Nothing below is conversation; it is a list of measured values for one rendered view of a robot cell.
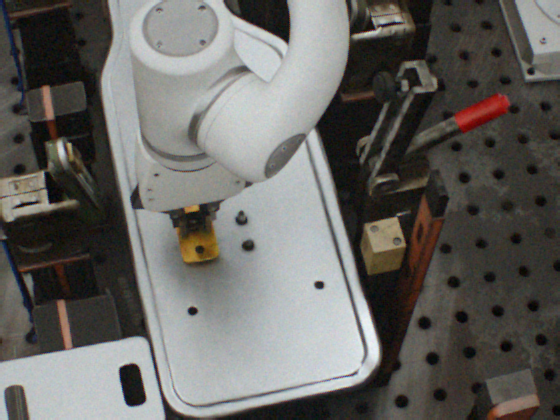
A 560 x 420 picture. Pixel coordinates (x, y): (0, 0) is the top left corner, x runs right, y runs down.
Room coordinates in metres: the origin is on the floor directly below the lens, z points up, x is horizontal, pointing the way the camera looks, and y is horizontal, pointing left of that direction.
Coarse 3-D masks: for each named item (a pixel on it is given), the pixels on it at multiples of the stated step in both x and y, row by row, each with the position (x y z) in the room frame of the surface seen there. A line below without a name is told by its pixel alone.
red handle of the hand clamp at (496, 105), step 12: (492, 96) 0.65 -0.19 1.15; (504, 96) 0.65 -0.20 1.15; (468, 108) 0.64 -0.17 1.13; (480, 108) 0.64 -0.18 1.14; (492, 108) 0.64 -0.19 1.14; (504, 108) 0.64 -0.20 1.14; (456, 120) 0.63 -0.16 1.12; (468, 120) 0.63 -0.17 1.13; (480, 120) 0.63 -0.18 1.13; (432, 132) 0.63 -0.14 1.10; (444, 132) 0.63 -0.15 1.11; (456, 132) 0.63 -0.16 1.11; (420, 144) 0.62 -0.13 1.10; (432, 144) 0.62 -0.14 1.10; (372, 156) 0.62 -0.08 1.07; (408, 156) 0.61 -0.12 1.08; (372, 168) 0.60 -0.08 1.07
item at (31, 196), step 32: (0, 192) 0.55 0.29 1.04; (32, 192) 0.56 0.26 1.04; (0, 224) 0.53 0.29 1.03; (32, 224) 0.53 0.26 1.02; (64, 224) 0.54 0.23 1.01; (32, 256) 0.53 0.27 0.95; (64, 256) 0.54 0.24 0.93; (32, 288) 0.55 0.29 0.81; (64, 288) 0.54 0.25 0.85; (96, 288) 0.56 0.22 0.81; (32, 320) 0.52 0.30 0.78
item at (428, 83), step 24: (384, 72) 0.62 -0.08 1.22; (408, 72) 0.63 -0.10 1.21; (384, 96) 0.60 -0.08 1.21; (408, 96) 0.60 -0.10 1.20; (432, 96) 0.60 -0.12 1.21; (384, 120) 0.62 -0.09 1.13; (408, 120) 0.60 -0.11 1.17; (384, 144) 0.62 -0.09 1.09; (408, 144) 0.60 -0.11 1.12; (384, 168) 0.59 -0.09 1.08
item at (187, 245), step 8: (192, 208) 0.57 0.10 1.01; (192, 216) 0.56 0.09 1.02; (200, 216) 0.56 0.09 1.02; (192, 224) 0.55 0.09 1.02; (200, 224) 0.55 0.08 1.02; (176, 232) 0.54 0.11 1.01; (192, 232) 0.54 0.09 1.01; (200, 232) 0.54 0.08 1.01; (184, 240) 0.53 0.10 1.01; (192, 240) 0.53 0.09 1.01; (200, 240) 0.53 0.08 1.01; (208, 240) 0.54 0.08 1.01; (184, 248) 0.52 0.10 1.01; (192, 248) 0.53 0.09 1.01; (208, 248) 0.53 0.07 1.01; (216, 248) 0.53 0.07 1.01; (184, 256) 0.52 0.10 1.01; (192, 256) 0.52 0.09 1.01; (200, 256) 0.52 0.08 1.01; (208, 256) 0.52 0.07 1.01; (216, 256) 0.52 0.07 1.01
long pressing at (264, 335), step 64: (128, 0) 0.84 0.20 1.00; (128, 64) 0.75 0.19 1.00; (256, 64) 0.76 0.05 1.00; (128, 128) 0.67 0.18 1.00; (128, 192) 0.59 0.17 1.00; (256, 192) 0.60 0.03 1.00; (320, 192) 0.61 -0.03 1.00; (256, 256) 0.53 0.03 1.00; (320, 256) 0.53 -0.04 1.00; (192, 320) 0.45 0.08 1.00; (256, 320) 0.46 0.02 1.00; (320, 320) 0.46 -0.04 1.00; (192, 384) 0.38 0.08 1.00; (256, 384) 0.39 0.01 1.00; (320, 384) 0.40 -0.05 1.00
